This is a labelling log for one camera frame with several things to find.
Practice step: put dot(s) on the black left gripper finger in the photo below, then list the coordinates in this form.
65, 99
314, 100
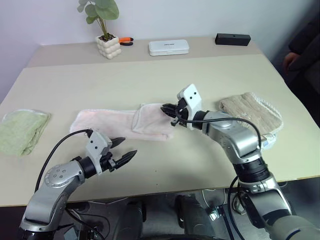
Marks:
117, 143
127, 157

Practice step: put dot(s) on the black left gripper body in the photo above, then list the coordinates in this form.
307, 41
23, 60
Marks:
110, 163

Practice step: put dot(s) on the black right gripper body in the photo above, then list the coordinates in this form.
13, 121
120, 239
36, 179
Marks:
182, 113

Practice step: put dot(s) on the pink towel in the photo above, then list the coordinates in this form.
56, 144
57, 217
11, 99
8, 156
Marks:
105, 121

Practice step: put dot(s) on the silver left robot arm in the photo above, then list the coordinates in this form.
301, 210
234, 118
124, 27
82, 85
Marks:
47, 192

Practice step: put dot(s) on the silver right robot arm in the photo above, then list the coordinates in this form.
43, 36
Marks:
237, 142

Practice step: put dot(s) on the beige towel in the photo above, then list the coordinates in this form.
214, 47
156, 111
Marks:
250, 112

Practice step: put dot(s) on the green towel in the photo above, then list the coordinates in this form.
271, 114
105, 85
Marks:
20, 132

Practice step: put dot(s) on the bystander bare hand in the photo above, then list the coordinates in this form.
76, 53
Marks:
290, 61

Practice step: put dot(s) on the white flat case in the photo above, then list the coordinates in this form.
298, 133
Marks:
168, 48

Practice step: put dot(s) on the dark rounded shape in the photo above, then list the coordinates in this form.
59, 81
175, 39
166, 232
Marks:
132, 220
195, 217

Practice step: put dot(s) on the green plant in white pot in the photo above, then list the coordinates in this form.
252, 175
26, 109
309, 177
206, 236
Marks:
108, 47

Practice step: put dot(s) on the black rectangular box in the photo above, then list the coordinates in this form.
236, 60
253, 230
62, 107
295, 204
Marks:
232, 39

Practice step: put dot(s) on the bystander in dark clothing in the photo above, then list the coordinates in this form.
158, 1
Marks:
308, 50

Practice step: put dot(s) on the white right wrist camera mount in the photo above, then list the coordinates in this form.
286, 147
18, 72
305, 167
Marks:
192, 100

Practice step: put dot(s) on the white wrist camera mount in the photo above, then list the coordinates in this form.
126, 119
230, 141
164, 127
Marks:
192, 100
96, 145

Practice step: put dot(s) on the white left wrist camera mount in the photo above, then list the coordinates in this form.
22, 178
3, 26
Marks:
96, 145

